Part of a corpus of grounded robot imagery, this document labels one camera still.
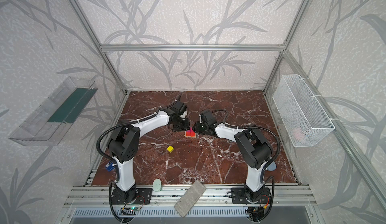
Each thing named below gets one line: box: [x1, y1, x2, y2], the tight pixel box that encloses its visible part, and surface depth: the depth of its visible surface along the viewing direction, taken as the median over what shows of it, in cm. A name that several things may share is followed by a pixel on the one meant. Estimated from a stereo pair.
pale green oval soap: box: [152, 178, 162, 192], surface depth 77 cm
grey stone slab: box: [174, 179, 207, 218], surface depth 72 cm
